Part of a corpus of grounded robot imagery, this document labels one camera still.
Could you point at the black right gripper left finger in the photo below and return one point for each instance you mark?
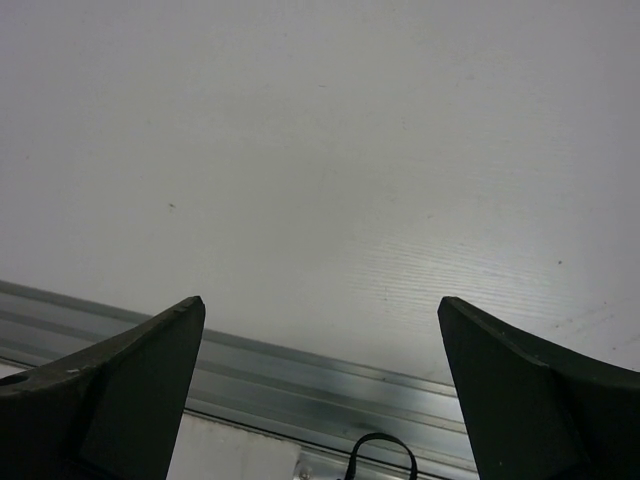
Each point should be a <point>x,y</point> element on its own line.
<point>110,411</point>

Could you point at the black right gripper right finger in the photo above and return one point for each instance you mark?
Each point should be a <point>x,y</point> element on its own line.
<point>534,409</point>

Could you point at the aluminium table edge rail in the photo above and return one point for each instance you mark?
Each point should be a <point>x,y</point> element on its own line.
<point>323,404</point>

